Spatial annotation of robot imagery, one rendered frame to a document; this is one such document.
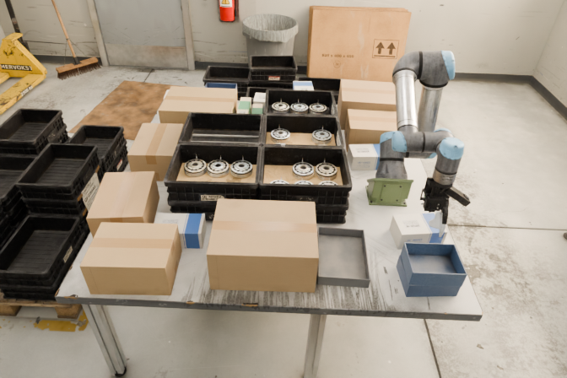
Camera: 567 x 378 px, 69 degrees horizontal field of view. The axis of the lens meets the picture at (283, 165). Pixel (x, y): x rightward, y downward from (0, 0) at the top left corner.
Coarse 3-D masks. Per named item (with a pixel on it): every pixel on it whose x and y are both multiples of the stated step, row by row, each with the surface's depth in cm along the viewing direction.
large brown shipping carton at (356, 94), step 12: (348, 84) 261; (360, 84) 262; (372, 84) 262; (384, 84) 263; (348, 96) 248; (360, 96) 249; (372, 96) 249; (384, 96) 250; (348, 108) 246; (360, 108) 246; (372, 108) 245; (384, 108) 244
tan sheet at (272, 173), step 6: (264, 168) 200; (270, 168) 200; (276, 168) 200; (282, 168) 200; (288, 168) 201; (264, 174) 196; (270, 174) 196; (276, 174) 197; (282, 174) 197; (288, 174) 197; (264, 180) 193; (270, 180) 193; (288, 180) 193; (294, 180) 193; (300, 180) 194; (306, 180) 194; (312, 180) 194; (318, 180) 194; (336, 180) 194
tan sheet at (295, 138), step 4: (268, 132) 226; (268, 136) 223; (292, 136) 224; (296, 136) 224; (300, 136) 224; (304, 136) 224; (308, 136) 224; (332, 136) 225; (268, 140) 220; (292, 140) 220; (296, 140) 221; (300, 140) 221; (304, 140) 221; (308, 140) 221; (332, 140) 222; (304, 144) 218; (308, 144) 218; (312, 144) 218; (316, 144) 218; (328, 144) 218; (332, 144) 218
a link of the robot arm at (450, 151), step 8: (440, 144) 140; (448, 144) 137; (456, 144) 137; (464, 144) 138; (440, 152) 140; (448, 152) 137; (456, 152) 136; (440, 160) 140; (448, 160) 138; (456, 160) 138; (440, 168) 141; (448, 168) 140; (456, 168) 140
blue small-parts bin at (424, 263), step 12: (408, 252) 166; (420, 252) 166; (432, 252) 166; (444, 252) 165; (456, 252) 160; (408, 264) 156; (420, 264) 163; (432, 264) 163; (444, 264) 163; (456, 264) 159; (408, 276) 155; (420, 276) 152; (432, 276) 152; (444, 276) 152; (456, 276) 152
